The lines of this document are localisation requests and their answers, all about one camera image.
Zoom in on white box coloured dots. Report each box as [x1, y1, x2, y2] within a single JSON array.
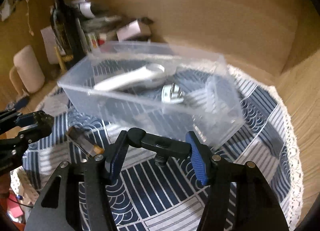
[[86, 33, 99, 49]]

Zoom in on stacked magazines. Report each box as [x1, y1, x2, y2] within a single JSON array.
[[80, 15, 123, 32]]

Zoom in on clear plastic storage box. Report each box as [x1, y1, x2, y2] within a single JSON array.
[[58, 41, 244, 148]]

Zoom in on red white small box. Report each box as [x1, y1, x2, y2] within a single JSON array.
[[98, 33, 107, 46]]

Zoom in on white travel plug adapter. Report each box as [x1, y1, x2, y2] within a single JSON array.
[[161, 83, 184, 104]]

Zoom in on white small cardboard box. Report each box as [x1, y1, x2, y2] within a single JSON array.
[[117, 20, 151, 41]]

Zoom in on dark wine bottle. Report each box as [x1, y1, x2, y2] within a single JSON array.
[[50, 0, 85, 68]]

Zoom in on black clip microphone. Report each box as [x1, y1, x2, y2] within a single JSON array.
[[127, 128, 191, 167]]

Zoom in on brown striped lighter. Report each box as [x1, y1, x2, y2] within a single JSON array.
[[66, 127, 104, 158]]

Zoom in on rolled white papers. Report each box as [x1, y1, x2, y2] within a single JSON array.
[[70, 0, 97, 19]]

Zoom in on white paper notepad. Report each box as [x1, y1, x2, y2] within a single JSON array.
[[41, 26, 59, 64]]

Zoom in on white handheld flashlight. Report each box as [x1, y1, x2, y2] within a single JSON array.
[[93, 63, 167, 91]]

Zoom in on silver key bunch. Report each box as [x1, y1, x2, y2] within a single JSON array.
[[184, 89, 215, 108]]

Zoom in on yellow wooden stick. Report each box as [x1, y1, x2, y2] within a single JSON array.
[[55, 46, 67, 74]]

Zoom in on blue white patterned tablecloth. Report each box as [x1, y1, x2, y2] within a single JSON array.
[[22, 68, 302, 230]]

